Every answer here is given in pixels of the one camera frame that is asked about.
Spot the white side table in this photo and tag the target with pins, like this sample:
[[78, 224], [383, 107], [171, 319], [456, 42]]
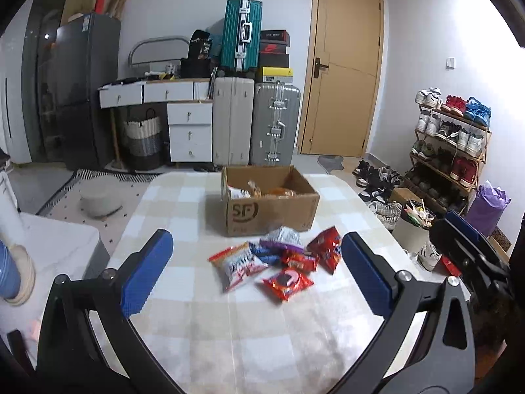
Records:
[[61, 242]]

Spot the red black shoe box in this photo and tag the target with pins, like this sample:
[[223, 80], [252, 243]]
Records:
[[274, 48]]

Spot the teal suitcase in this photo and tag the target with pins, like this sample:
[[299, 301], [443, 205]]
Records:
[[240, 37]]

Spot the red cookie packet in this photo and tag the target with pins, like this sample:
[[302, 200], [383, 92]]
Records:
[[287, 281]]

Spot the grey door mat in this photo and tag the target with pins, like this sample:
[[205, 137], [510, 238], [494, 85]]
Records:
[[330, 163]]

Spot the blue round container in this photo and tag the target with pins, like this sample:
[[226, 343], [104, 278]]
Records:
[[9, 271]]

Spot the grey refrigerator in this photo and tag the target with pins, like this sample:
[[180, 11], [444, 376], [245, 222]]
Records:
[[82, 90]]

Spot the small silver purple snack packet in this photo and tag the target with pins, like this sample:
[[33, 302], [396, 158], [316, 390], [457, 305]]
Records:
[[283, 238]]

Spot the blue snack packet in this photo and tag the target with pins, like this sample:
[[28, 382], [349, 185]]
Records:
[[260, 252]]

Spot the clear-wrapped bread packet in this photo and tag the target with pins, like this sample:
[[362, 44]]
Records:
[[281, 192]]

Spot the dark glass cabinet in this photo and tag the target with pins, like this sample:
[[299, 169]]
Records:
[[33, 90]]

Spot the wooden shoe rack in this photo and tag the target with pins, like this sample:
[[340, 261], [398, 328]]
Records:
[[434, 166]]

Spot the white red snack packet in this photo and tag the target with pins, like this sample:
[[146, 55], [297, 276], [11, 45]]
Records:
[[236, 264]]

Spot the silver suitcase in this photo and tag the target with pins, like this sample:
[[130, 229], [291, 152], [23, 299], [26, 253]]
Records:
[[272, 127]]

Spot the plain black shoe box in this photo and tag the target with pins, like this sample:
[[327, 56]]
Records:
[[274, 61]]

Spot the purple bag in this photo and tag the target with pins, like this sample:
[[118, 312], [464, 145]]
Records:
[[488, 213]]

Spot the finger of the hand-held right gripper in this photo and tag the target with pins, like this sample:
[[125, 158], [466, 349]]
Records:
[[451, 240], [465, 223]]

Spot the brown cardboard box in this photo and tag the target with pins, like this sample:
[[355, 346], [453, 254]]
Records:
[[266, 213]]

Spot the white tall cabinet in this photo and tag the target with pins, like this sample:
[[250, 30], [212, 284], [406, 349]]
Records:
[[16, 111]]

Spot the wooden door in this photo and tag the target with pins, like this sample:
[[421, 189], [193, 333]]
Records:
[[344, 102]]

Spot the black printed bag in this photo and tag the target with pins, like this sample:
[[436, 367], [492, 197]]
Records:
[[199, 45]]

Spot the small cardboard box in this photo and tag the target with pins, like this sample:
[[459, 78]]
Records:
[[402, 195]]

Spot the black storage bin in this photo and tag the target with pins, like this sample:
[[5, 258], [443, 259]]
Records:
[[197, 69]]

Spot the brown cardboard sheet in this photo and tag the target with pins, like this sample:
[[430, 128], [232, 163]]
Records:
[[119, 2]]

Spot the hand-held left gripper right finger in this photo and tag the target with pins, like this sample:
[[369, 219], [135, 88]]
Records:
[[369, 279]]

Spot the small red snack packet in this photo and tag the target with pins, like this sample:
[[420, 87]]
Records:
[[297, 260]]

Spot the grey oval frame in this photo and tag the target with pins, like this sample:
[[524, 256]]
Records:
[[135, 51]]

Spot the white trash bin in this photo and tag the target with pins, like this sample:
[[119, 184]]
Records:
[[410, 234]]

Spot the woven laundry basket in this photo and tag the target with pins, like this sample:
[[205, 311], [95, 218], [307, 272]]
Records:
[[141, 139]]

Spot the white drawer desk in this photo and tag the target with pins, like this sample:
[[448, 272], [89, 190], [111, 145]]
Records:
[[190, 131]]

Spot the shoe rack with shoes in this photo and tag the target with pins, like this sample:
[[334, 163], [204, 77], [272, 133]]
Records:
[[455, 104]]

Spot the beige suitcase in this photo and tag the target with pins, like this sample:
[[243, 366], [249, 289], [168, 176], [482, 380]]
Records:
[[231, 123]]

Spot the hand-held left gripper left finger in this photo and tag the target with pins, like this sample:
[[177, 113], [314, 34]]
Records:
[[145, 275]]

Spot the white light switch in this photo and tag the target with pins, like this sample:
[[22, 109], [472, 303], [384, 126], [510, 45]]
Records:
[[450, 62]]

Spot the beige round disc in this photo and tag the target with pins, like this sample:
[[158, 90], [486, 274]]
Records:
[[26, 273]]

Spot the white round pouf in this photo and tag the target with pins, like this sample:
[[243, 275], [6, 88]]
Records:
[[100, 203]]

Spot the red triangular snack bag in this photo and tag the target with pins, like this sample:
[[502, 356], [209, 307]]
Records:
[[326, 250]]

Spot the striped rug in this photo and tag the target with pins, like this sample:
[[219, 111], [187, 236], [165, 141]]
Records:
[[69, 197]]

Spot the large silver purple snack packet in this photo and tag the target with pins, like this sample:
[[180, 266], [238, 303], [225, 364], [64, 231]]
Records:
[[237, 192]]

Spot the pile of scattered shoes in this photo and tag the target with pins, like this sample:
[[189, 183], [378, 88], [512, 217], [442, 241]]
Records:
[[373, 184]]

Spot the yellow black shoe box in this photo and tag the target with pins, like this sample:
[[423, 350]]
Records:
[[275, 76]]

